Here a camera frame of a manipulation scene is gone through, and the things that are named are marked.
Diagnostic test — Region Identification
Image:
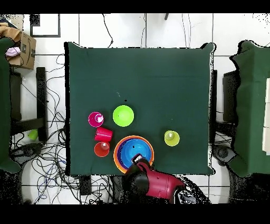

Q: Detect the deep blue bowl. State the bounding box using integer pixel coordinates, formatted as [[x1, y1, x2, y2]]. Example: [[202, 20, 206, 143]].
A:
[[119, 138, 152, 170]]

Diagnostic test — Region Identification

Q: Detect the light orange bowl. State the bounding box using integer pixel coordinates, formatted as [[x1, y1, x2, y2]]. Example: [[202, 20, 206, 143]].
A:
[[113, 135, 155, 175]]

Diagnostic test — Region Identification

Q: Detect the yellow cup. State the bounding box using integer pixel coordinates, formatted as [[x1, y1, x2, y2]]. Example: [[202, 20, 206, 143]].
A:
[[164, 130, 180, 147]]

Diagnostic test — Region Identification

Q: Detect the red cup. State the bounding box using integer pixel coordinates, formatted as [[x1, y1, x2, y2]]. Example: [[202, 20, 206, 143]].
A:
[[94, 126, 114, 143]]

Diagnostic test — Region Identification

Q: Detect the green bowl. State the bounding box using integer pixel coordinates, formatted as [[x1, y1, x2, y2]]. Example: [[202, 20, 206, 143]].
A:
[[112, 105, 135, 127]]

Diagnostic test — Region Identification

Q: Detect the orange cup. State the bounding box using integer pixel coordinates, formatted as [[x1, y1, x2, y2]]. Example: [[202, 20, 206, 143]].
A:
[[94, 141, 111, 158]]

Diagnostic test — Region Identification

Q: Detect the black floor box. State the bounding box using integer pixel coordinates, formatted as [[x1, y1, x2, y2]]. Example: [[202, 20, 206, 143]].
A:
[[79, 174, 92, 196]]

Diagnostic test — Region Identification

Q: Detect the pink cup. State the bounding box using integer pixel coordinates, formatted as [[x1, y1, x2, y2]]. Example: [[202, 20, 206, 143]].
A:
[[88, 111, 104, 128]]

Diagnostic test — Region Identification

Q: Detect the grey floor equipment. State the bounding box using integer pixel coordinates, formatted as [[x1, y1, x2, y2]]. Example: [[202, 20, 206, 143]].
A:
[[211, 144, 236, 166]]

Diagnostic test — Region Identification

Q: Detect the dark green tablecloth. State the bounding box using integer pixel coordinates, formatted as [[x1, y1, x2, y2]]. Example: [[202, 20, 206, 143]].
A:
[[64, 41, 217, 177]]

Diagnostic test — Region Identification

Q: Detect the lime green cup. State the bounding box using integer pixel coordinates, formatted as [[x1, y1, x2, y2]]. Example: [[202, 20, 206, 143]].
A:
[[27, 128, 39, 141]]

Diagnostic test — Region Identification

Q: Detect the black cabinet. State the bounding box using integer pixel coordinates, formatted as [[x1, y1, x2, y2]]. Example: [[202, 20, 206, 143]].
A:
[[222, 69, 240, 123]]

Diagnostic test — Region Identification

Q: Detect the green cloth covered table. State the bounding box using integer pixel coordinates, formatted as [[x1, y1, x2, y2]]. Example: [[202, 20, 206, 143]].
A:
[[228, 40, 270, 178], [0, 37, 22, 174]]

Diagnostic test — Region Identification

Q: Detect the white box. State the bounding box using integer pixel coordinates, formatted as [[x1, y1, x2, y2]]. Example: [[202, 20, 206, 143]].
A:
[[262, 77, 270, 156]]

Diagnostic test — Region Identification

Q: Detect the cardboard box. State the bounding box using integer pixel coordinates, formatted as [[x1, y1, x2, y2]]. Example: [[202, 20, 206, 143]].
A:
[[5, 31, 37, 70]]

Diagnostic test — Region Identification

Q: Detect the pink cloth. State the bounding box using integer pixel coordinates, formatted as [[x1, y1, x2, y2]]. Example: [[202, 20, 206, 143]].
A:
[[5, 46, 21, 57]]

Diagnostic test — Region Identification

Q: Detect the brown crumpled paper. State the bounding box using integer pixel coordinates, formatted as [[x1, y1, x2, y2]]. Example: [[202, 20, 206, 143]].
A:
[[0, 22, 23, 43]]

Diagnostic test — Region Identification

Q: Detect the tangle of floor cables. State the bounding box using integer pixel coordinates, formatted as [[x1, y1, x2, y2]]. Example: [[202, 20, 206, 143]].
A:
[[10, 53, 71, 204]]

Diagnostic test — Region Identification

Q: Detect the black bench frame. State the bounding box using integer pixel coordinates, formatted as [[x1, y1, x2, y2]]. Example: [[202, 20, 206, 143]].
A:
[[9, 67, 48, 142]]

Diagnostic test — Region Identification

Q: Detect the black square frame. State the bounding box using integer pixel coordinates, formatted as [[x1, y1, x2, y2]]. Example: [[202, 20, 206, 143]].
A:
[[30, 13, 61, 38]]

